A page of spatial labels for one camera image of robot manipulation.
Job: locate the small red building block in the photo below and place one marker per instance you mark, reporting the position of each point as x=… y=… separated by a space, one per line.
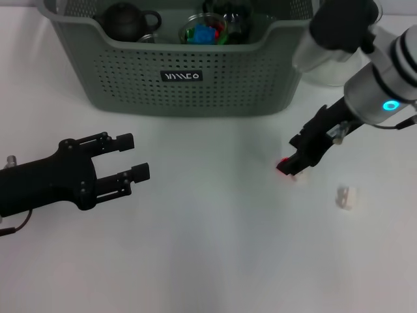
x=279 y=164

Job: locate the glass carafe with black lid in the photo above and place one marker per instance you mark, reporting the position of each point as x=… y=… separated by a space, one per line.
x=329 y=76

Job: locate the glass teacup with black base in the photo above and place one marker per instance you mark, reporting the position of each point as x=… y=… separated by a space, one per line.
x=181 y=32
x=148 y=38
x=239 y=19

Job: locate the white building block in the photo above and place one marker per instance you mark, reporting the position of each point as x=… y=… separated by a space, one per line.
x=301 y=177
x=346 y=198

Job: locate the blue square building block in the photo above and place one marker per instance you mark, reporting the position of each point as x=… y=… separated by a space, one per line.
x=203 y=34

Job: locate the grey perforated storage bin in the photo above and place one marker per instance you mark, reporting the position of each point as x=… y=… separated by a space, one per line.
x=211 y=91

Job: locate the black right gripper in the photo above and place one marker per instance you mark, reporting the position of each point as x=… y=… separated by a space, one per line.
x=321 y=130

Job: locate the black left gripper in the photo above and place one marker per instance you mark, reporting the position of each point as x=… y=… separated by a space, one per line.
x=49 y=182

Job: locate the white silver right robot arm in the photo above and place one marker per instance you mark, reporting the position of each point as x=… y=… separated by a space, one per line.
x=384 y=81

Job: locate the dark clay teapot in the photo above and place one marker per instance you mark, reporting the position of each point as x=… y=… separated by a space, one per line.
x=125 y=21

